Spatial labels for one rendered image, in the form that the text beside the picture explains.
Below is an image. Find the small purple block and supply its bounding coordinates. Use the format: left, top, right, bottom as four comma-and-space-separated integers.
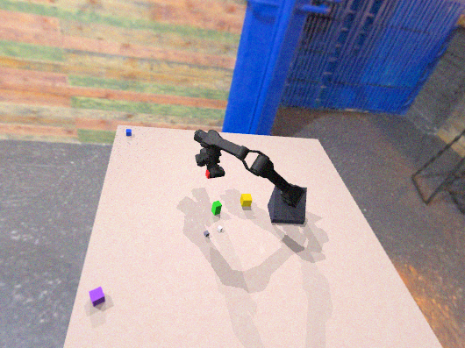
89, 287, 105, 307

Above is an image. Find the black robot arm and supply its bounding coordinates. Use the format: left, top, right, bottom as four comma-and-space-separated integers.
194, 129, 304, 208

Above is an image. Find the yellow block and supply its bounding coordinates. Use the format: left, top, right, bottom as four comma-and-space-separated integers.
240, 194, 252, 207

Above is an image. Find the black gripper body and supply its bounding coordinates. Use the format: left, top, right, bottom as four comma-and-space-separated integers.
200, 148, 225, 178

